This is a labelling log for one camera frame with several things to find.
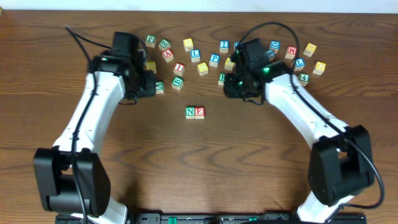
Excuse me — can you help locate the red E wooden block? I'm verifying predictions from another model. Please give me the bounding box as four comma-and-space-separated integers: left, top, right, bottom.
195, 107, 205, 119

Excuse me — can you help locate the green N wooden block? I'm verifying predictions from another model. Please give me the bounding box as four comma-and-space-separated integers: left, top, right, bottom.
185, 106, 195, 119

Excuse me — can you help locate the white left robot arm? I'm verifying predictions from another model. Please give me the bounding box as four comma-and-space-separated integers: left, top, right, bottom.
34, 56, 155, 223

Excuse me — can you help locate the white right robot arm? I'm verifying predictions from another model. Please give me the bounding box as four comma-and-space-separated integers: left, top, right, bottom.
224, 62, 374, 223

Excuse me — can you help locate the green V wooden block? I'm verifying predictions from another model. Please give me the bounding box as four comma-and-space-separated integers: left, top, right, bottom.
155, 82, 164, 94

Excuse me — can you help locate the yellow S wooden block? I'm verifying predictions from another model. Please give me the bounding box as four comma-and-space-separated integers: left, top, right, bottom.
146, 62, 157, 74

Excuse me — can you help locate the green R wooden block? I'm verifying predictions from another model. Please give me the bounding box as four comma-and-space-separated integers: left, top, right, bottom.
218, 73, 225, 86

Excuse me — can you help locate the yellow G wooden block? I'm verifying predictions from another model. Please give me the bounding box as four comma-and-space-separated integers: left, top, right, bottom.
224, 57, 235, 71

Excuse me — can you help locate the green B wooden block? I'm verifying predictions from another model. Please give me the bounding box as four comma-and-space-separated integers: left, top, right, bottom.
172, 76, 184, 90

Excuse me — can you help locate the red A wooden block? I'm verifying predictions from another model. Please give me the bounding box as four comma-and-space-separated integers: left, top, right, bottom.
162, 49, 174, 63

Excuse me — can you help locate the blue P wooden block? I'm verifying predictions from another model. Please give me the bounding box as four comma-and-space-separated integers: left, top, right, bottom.
209, 54, 221, 67

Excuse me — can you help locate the red I wooden block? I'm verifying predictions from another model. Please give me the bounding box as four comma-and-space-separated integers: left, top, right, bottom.
173, 62, 185, 77

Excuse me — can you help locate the blue D wooden block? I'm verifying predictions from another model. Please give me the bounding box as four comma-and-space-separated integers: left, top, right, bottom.
234, 42, 239, 52

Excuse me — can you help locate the blue 5 wooden block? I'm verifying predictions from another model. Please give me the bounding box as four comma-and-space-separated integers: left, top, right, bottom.
265, 49, 275, 62

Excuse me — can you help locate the green J wooden block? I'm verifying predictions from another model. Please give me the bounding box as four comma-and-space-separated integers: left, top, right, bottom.
145, 35, 156, 48

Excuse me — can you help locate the green Z wooden block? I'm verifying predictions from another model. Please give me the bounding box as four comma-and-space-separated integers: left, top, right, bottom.
159, 39, 171, 51

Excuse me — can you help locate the yellow Q wooden block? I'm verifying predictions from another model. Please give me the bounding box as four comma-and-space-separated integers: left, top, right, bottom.
197, 62, 209, 76

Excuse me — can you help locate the blue 2 wooden block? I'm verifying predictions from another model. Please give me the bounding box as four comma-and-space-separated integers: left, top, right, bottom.
220, 40, 229, 54

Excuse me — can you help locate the blue D block right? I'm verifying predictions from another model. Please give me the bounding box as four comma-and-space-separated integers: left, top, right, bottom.
269, 40, 280, 54

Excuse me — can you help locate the blue L wooden block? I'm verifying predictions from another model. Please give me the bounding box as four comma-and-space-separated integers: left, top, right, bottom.
190, 49, 201, 62

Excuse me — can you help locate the red M wooden block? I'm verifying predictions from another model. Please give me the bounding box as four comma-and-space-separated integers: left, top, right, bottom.
285, 46, 298, 60

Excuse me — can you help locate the yellow 6 wooden block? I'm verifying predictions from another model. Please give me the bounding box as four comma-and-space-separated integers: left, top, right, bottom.
183, 38, 194, 52

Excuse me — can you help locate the blue L block right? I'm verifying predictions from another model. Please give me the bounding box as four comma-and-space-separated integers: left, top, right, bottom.
293, 58, 305, 72

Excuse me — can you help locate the green 4 wooden block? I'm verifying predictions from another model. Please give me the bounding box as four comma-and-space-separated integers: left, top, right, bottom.
298, 73, 310, 86

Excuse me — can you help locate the yellow block far right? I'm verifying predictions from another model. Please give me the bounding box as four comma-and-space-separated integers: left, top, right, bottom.
303, 42, 317, 57

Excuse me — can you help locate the yellow G block right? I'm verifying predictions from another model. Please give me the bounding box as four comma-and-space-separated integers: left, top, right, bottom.
312, 61, 326, 75

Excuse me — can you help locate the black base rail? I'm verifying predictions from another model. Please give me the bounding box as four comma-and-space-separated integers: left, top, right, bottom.
55, 212, 367, 224

